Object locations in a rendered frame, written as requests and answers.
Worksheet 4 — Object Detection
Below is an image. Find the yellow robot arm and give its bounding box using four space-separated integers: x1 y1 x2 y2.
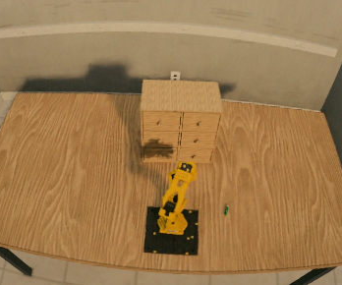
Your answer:
157 161 197 235

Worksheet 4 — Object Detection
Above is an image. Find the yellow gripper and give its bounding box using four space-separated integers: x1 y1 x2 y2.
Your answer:
167 161 197 184

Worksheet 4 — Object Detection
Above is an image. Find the wooden chest of drawers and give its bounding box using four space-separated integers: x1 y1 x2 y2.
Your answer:
141 80 223 163

